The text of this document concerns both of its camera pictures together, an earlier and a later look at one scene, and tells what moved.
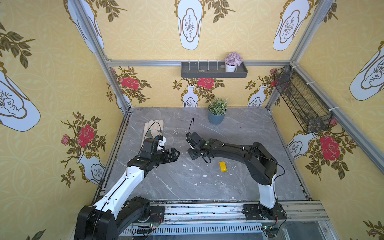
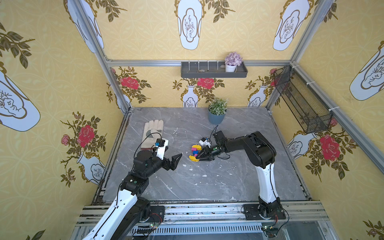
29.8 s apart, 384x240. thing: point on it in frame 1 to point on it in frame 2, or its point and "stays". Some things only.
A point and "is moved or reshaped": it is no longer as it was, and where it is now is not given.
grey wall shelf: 215,69 stays
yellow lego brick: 223,166 is moved or reshaped
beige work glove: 152,129 stays
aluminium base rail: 225,221 stays
